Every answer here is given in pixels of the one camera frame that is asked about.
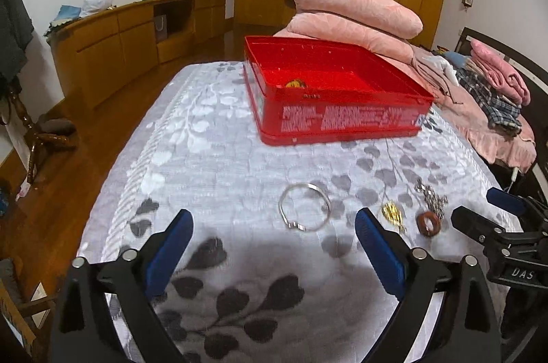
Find brown cushion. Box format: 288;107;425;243
36;115;78;137

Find gold charm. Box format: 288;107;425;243
381;201;406;231

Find red tin box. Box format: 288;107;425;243
242;36;436;147

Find white cloth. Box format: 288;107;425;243
437;58;457;83

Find folded light clothes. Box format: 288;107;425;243
440;49;477;73

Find wooden sideboard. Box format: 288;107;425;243
46;0;228;112

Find wooden coat rack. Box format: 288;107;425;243
0;79;80;184

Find beige shawl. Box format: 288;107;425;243
406;45;468;107

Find blue cloth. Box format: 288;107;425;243
45;4;82;34

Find pink bed sheet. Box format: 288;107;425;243
432;76;537;170

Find silver chain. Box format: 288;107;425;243
413;178;448;218

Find grey leaf-patterned bedspread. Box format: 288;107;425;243
79;61;525;363

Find brown wooden ring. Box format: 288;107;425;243
416;210;442;238

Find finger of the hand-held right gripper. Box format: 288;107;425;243
485;187;528;218
450;205;508;249

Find dark hanging coats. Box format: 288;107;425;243
0;0;35;83

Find folded pink blanket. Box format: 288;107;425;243
470;38;532;107

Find folded clothes pile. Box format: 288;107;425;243
453;27;548;124

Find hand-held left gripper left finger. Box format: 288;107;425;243
50;209;195;363

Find grey paper bag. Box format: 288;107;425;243
153;14;169;44

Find silver bangle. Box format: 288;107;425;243
278;183;333;232

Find folded pink quilt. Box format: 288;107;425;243
273;12;415;64
288;0;424;39

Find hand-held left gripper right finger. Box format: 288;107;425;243
354;207;501;363

